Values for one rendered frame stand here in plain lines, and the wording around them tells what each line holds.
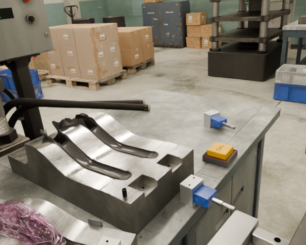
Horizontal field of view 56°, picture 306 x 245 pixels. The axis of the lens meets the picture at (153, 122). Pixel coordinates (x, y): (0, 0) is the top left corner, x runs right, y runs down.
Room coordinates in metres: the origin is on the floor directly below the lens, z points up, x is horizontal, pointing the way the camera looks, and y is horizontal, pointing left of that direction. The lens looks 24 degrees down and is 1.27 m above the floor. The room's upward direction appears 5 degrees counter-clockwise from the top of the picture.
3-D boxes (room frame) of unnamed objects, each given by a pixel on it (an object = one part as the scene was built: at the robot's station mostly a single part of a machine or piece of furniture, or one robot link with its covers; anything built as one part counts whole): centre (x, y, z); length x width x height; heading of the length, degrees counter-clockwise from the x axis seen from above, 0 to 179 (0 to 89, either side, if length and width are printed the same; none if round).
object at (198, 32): (7.34, -1.43, 0.42); 0.86 x 0.33 x 0.83; 51
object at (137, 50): (5.83, 0.58, 0.37); 1.20 x 0.82 x 0.74; 59
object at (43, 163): (0.72, 0.17, 0.87); 0.50 x 0.26 x 0.14; 52
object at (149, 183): (0.53, 0.03, 0.87); 0.05 x 0.05 x 0.04; 52
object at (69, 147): (0.71, 0.17, 0.92); 0.35 x 0.16 x 0.09; 52
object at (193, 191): (0.54, -0.12, 0.83); 0.13 x 0.05 x 0.05; 46
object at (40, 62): (5.75, 1.96, 0.34); 0.63 x 0.45 x 0.40; 51
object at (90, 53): (4.96, 1.10, 0.47); 1.22 x 0.80 x 0.94; 55
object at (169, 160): (0.62, -0.03, 0.87); 0.05 x 0.05 x 0.04; 52
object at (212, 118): (0.96, -0.25, 0.83); 0.13 x 0.05 x 0.05; 30
